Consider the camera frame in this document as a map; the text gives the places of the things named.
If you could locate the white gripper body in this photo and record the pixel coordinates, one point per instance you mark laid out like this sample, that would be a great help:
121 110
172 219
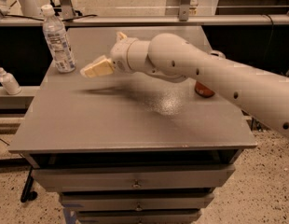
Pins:
118 57

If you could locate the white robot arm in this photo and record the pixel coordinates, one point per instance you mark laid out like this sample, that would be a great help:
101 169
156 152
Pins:
261 94

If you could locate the clear plastic water bottle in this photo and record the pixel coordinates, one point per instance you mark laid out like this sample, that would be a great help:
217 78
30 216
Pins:
57 40

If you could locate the white pump dispenser bottle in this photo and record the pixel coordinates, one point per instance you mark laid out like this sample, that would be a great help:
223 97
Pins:
9 83

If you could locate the orange cola can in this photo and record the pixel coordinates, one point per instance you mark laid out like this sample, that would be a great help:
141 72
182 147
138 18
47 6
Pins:
202 90

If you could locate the grey drawer cabinet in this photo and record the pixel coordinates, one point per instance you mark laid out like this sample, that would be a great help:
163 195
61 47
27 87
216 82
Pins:
129 148

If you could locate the black caster wheel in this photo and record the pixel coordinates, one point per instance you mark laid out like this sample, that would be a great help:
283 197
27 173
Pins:
27 193

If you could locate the grey metal frame post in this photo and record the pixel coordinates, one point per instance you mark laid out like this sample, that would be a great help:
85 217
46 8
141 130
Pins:
68 11
184 7

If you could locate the grey metal frame post right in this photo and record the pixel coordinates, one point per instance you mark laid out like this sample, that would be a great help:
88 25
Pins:
184 7

